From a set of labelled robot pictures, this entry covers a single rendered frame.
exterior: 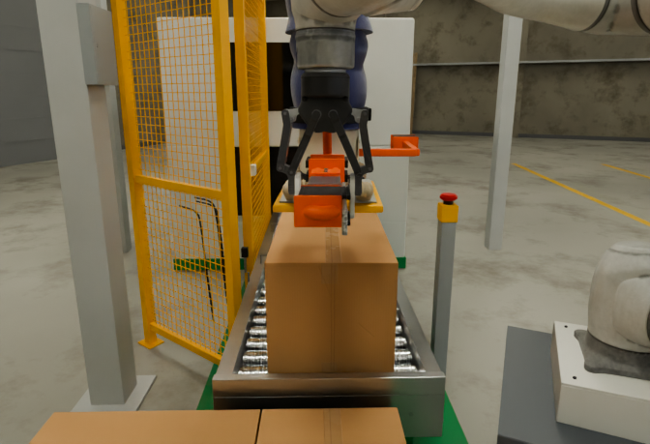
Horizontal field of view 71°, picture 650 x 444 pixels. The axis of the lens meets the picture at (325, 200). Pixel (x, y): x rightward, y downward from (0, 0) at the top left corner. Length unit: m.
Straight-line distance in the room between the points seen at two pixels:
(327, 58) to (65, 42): 1.56
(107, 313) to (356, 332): 1.24
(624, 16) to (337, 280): 0.94
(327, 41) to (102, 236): 1.66
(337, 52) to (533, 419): 0.88
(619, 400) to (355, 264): 0.70
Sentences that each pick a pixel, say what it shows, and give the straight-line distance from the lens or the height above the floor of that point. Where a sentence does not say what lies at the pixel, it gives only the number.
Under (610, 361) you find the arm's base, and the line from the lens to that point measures 1.23.
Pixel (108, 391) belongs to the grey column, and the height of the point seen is 0.09.
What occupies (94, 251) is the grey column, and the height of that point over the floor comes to 0.77.
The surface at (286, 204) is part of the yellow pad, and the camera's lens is 1.20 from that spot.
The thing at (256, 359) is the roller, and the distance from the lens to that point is 1.70.
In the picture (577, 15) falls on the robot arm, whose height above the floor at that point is 1.57.
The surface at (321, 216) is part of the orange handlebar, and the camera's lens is 0.69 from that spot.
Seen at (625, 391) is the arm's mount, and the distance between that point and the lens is 1.18.
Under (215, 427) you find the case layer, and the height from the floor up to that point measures 0.54.
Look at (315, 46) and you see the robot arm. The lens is 0.69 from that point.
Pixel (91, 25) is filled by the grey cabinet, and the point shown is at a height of 1.69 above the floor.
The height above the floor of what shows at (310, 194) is 1.29.
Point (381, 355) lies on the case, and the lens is 1.52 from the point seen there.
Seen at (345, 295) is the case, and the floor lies 0.84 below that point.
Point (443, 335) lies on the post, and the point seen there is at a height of 0.43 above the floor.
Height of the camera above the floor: 1.44
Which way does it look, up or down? 13 degrees down
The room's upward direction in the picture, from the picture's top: straight up
